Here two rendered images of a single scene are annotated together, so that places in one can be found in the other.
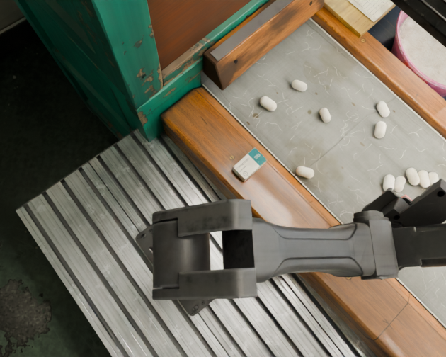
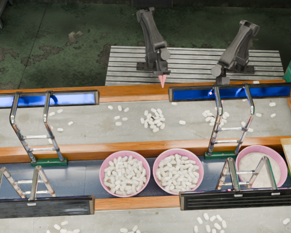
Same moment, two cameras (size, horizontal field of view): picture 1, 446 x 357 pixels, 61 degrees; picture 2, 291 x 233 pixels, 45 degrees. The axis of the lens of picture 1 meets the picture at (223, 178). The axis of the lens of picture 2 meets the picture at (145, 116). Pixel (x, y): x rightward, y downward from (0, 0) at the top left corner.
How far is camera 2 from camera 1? 196 cm
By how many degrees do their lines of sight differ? 48
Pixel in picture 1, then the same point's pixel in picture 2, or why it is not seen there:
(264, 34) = not seen: outside the picture
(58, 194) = (277, 59)
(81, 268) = (253, 54)
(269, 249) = (244, 28)
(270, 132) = (262, 101)
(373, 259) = (227, 52)
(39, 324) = not seen: hidden behind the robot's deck
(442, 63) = (253, 164)
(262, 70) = (285, 112)
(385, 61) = (266, 139)
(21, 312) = not seen: hidden behind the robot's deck
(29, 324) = not seen: hidden behind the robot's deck
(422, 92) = (248, 141)
